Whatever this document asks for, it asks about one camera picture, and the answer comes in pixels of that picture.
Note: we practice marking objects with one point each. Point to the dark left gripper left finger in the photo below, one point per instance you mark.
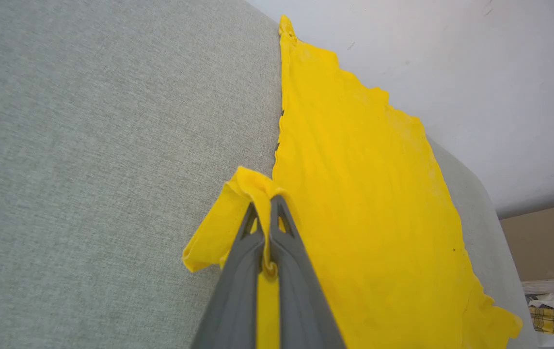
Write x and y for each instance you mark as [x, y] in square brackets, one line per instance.
[233, 300]

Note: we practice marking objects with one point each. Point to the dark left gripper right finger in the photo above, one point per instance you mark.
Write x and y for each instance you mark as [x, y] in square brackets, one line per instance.
[301, 300]

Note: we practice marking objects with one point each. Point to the yellow t-shirt with print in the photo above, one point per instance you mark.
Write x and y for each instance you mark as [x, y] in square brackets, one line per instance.
[369, 203]

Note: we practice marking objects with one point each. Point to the brown cardboard box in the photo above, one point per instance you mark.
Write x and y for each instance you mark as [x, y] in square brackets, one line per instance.
[543, 242]

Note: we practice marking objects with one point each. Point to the white crumpled cloth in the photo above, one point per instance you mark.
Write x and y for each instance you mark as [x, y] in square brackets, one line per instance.
[546, 300]

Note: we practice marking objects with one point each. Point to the grey fabric sofa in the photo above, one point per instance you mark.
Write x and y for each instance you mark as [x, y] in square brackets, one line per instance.
[112, 145]

